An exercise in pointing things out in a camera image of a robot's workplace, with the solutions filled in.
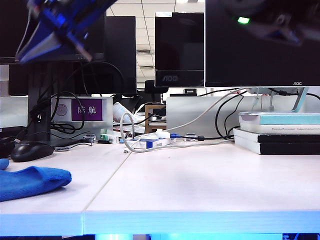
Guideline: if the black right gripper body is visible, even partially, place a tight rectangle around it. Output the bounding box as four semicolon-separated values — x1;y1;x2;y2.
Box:
37;0;118;63

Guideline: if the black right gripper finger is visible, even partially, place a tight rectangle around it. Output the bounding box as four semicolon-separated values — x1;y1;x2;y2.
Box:
17;9;55;60
18;32;65;63

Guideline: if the blue microfiber rag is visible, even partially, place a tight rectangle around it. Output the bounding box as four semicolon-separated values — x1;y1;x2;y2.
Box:
0;158;73;202

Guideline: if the large black monitor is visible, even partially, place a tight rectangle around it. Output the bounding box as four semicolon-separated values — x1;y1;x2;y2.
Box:
0;0;106;65

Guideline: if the black monitor stand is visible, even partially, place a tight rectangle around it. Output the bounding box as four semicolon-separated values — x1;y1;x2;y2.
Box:
26;62;85;148

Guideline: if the matte black monitor shell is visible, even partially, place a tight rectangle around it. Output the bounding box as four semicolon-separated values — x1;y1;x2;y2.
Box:
8;16;138;97

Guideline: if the purple name sign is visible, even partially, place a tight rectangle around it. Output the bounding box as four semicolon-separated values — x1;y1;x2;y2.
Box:
71;99;103;122

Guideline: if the black slanted stand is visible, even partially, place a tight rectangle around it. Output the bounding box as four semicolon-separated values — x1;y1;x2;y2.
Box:
113;94;145;114

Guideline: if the black office chair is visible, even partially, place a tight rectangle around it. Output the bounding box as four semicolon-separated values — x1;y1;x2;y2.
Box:
145;79;170;103

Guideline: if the black computer mouse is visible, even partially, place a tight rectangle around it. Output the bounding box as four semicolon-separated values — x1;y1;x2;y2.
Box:
11;141;55;163

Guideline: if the glossy black AOC monitor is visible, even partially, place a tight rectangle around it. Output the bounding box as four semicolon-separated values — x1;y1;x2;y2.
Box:
154;12;205;88

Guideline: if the green and white box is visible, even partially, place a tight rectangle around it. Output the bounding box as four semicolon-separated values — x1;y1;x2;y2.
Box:
100;133;122;145

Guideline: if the black low device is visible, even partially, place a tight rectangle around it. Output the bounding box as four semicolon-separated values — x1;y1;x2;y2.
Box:
0;126;28;160

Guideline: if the flat printed booklet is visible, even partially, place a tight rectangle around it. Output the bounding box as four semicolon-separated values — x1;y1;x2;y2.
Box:
113;123;147;135

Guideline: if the small wooden shelf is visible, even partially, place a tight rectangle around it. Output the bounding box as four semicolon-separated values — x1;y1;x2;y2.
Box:
145;104;168;134

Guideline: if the blue and white box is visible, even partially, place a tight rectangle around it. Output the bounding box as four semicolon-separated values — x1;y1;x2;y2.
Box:
125;138;178;150

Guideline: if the wide frosted desk partition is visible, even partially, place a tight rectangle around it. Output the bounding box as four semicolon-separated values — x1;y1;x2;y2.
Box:
166;96;320;139

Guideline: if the right black AOC monitor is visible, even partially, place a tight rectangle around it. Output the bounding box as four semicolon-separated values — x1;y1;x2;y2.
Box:
204;0;320;88

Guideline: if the black spine book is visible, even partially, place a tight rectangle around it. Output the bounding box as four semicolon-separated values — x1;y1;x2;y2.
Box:
234;136;320;155
233;127;320;144

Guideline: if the white book with text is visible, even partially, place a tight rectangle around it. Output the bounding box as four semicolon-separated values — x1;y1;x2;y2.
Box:
239;123;320;136

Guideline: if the white teal monitor stand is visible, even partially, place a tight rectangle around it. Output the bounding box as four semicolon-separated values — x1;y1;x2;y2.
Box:
246;87;312;113

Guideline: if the black cable bundle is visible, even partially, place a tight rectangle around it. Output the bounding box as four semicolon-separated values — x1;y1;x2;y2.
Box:
15;91;87;145

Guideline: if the black arched cable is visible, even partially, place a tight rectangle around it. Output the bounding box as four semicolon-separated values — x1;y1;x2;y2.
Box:
64;61;125;98

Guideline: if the white cable with plug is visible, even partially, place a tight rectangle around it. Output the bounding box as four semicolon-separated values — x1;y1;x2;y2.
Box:
120;87;248;154

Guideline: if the black cable with blue plug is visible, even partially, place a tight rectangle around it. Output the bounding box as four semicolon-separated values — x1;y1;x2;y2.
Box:
170;90;248;141

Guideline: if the thin black cable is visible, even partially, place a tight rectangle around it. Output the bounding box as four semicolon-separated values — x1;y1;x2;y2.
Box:
223;94;245;140

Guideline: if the black cable with connector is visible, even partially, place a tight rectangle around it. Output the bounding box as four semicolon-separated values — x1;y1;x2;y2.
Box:
266;87;320;103

